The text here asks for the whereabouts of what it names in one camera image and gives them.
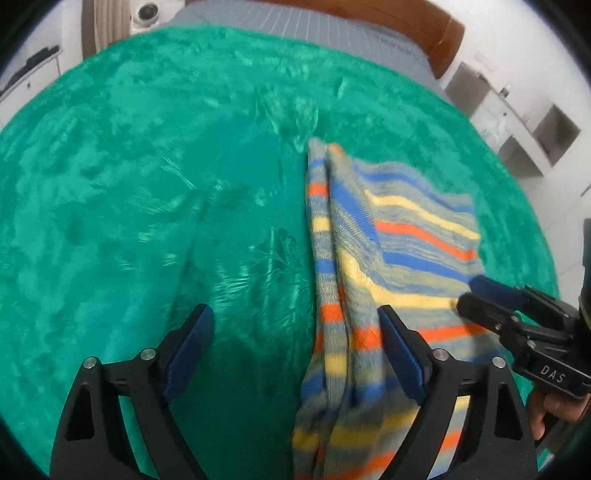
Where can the grey checked bed sheet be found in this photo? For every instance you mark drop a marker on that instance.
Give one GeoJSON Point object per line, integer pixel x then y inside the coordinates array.
{"type": "Point", "coordinates": [300, 27]}

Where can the green patterned blanket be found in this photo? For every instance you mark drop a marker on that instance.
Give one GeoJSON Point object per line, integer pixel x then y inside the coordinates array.
{"type": "Point", "coordinates": [138, 184]}

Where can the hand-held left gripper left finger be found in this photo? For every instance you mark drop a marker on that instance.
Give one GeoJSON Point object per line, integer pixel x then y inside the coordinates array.
{"type": "Point", "coordinates": [191, 350]}

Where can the beige curtain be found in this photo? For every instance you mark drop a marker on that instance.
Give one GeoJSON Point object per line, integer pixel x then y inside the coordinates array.
{"type": "Point", "coordinates": [99, 23]}

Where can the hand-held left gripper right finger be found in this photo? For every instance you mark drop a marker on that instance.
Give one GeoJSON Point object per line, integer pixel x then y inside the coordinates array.
{"type": "Point", "coordinates": [401, 355]}

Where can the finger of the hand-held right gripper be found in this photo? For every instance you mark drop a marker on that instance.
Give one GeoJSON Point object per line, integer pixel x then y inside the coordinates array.
{"type": "Point", "coordinates": [494, 287]}
{"type": "Point", "coordinates": [485, 310]}

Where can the wooden headboard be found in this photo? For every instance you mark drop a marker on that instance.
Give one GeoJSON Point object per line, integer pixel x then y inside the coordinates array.
{"type": "Point", "coordinates": [415, 27]}

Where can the white low cabinet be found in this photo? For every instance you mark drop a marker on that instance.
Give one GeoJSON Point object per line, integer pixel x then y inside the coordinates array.
{"type": "Point", "coordinates": [27, 87]}

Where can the person's right hand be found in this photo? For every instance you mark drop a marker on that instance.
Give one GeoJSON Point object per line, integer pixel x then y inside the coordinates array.
{"type": "Point", "coordinates": [549, 408]}

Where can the small white round fan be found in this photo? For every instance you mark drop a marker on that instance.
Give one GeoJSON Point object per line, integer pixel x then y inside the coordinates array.
{"type": "Point", "coordinates": [145, 14]}

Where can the black flat device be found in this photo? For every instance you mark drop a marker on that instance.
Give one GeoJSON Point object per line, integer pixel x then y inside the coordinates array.
{"type": "Point", "coordinates": [39, 60]}

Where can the white built-in desk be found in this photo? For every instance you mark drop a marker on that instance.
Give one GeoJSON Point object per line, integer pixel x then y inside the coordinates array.
{"type": "Point", "coordinates": [521, 134]}

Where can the striped knit sweater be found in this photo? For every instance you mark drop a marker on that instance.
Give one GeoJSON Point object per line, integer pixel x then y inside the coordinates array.
{"type": "Point", "coordinates": [351, 258]}

